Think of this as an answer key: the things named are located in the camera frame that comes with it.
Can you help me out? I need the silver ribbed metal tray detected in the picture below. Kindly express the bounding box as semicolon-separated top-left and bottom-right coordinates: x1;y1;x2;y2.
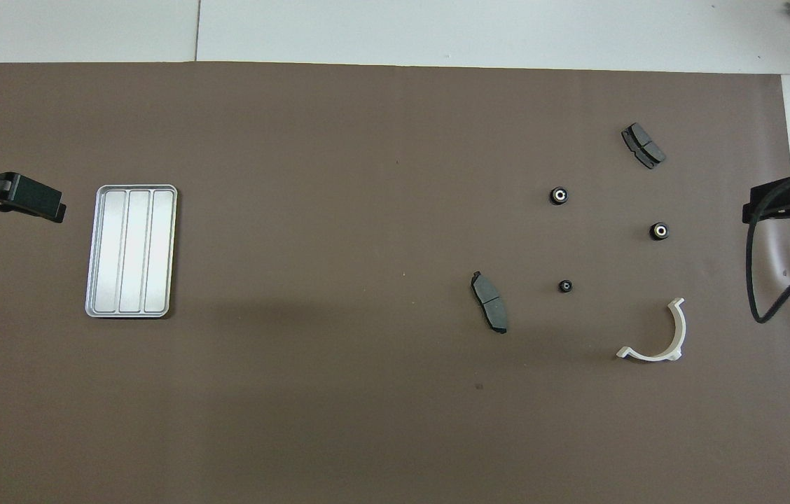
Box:
85;184;179;319

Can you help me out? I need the dark stacked brake pad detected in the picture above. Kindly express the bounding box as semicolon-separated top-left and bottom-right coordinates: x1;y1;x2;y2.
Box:
621;122;667;170

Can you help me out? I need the white semicircular plastic clamp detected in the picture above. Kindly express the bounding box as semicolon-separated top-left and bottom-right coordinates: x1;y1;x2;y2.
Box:
616;297;687;363

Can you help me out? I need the grey single brake pad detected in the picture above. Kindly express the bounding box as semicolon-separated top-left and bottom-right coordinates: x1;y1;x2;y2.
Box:
471;271;509;335

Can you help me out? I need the brown paper table mat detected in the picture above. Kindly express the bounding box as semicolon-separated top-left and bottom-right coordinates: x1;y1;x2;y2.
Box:
0;62;790;504

